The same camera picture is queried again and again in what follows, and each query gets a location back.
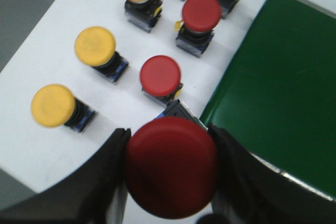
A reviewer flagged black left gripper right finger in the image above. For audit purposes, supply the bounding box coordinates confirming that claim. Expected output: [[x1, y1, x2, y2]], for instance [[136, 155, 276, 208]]
[[208, 124, 335, 223]]

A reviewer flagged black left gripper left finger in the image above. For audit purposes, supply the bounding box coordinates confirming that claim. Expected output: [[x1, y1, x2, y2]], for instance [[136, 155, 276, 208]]
[[1, 128, 131, 223]]

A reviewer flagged yellow push button left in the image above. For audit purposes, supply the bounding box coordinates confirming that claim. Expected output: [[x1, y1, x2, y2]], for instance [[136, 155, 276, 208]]
[[31, 84, 97, 133]]

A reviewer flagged green conveyor belt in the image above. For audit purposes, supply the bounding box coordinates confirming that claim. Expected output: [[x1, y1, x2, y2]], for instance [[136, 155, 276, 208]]
[[201, 0, 335, 201]]

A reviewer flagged yellow push button far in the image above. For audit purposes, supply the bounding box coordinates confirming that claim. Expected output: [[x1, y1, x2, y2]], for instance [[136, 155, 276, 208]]
[[75, 26, 129, 83]]

